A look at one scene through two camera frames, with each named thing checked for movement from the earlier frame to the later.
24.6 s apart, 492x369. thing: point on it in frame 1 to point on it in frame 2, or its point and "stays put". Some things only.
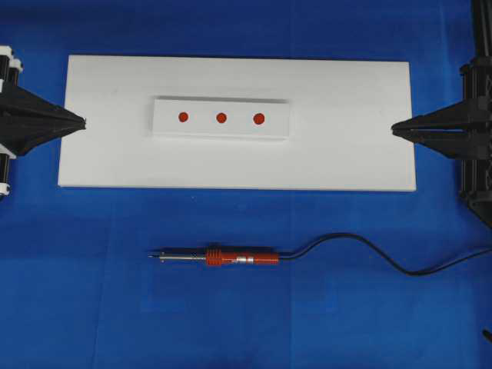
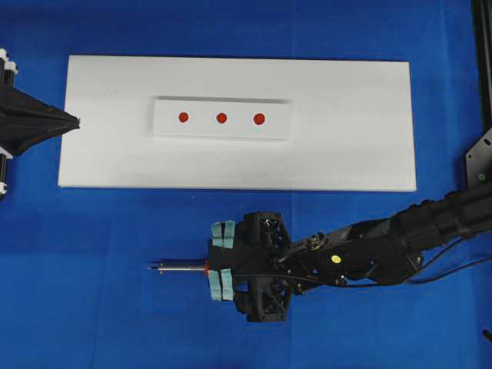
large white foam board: x=238 y=124 stays put
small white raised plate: x=221 y=118 stays put
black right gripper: x=463 y=131 to x=269 y=267
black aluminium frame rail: x=482 y=17 stays put
